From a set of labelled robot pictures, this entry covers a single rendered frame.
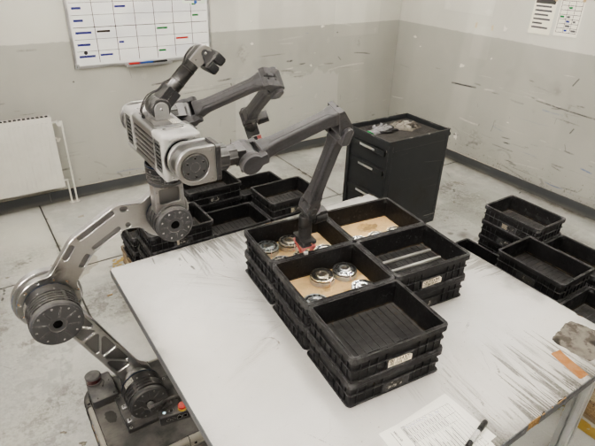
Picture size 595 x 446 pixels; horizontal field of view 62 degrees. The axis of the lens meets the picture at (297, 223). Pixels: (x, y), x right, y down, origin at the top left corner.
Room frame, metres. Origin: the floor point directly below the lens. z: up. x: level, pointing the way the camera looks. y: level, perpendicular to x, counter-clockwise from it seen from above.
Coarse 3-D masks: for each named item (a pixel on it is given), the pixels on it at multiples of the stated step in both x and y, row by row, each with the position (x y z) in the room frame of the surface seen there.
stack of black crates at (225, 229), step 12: (240, 204) 3.03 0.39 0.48; (252, 204) 3.03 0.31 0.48; (216, 216) 2.92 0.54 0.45; (228, 216) 2.97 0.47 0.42; (240, 216) 3.02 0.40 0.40; (252, 216) 3.01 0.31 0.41; (264, 216) 2.88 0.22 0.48; (216, 228) 2.87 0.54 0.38; (228, 228) 2.88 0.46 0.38; (240, 228) 2.70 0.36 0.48
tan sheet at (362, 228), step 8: (384, 216) 2.29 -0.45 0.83; (352, 224) 2.19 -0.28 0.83; (360, 224) 2.19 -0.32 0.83; (368, 224) 2.20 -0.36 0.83; (376, 224) 2.20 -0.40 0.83; (384, 224) 2.20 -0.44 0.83; (392, 224) 2.21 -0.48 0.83; (352, 232) 2.11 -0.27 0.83; (360, 232) 2.11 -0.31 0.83; (368, 232) 2.12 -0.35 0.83
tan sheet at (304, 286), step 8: (296, 280) 1.70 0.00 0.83; (304, 280) 1.70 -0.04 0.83; (336, 280) 1.71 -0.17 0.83; (368, 280) 1.72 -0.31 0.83; (304, 288) 1.64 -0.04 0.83; (312, 288) 1.64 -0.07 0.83; (320, 288) 1.64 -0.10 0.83; (328, 288) 1.65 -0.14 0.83; (336, 288) 1.65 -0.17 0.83; (344, 288) 1.65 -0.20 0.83; (304, 296) 1.59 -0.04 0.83
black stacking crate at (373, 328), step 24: (384, 288) 1.55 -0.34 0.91; (336, 312) 1.45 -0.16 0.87; (360, 312) 1.50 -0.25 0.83; (384, 312) 1.51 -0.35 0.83; (408, 312) 1.49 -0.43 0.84; (312, 336) 1.37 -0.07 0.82; (360, 336) 1.37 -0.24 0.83; (384, 336) 1.37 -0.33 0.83; (432, 336) 1.31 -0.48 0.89; (336, 360) 1.24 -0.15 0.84; (384, 360) 1.21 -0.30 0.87; (408, 360) 1.26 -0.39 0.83
